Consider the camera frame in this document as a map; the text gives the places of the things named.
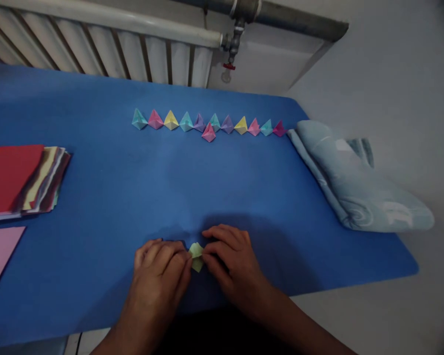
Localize white ribbed radiator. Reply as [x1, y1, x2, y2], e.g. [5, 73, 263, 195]
[0, 0, 223, 89]

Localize folded light blue cloth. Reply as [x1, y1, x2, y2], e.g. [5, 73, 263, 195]
[287, 119, 436, 234]

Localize blue table mat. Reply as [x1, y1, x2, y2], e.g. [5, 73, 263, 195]
[0, 62, 420, 350]

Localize person's left thumb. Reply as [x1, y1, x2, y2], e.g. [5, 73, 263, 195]
[172, 254, 193, 285]

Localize metal valve with red handle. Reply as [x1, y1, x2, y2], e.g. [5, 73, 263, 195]
[221, 17, 248, 71]

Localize person's body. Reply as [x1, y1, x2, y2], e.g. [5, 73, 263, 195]
[148, 305, 293, 355]

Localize person's right fingers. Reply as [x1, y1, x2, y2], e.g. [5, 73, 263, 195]
[201, 224, 251, 248]

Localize person's left fingers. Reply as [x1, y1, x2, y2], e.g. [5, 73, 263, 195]
[136, 238, 189, 263]

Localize person's right hand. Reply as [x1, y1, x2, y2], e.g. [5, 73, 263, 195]
[201, 224, 283, 312]

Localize grey metal pipe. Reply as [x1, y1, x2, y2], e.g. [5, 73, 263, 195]
[177, 0, 350, 42]

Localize stack of coloured paper sheets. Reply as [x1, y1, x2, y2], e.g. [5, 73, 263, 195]
[0, 144, 73, 223]

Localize person's right thumb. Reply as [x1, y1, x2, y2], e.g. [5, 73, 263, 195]
[202, 247, 228, 268]

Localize person's left hand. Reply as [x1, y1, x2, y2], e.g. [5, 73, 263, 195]
[130, 238, 193, 316]

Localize row of folded paper figures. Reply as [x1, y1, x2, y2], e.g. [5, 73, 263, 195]
[131, 107, 289, 143]

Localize light green paper piece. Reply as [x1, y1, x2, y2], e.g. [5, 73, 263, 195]
[187, 242, 205, 274]

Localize pink paper sheet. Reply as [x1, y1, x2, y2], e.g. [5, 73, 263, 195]
[0, 226, 27, 305]

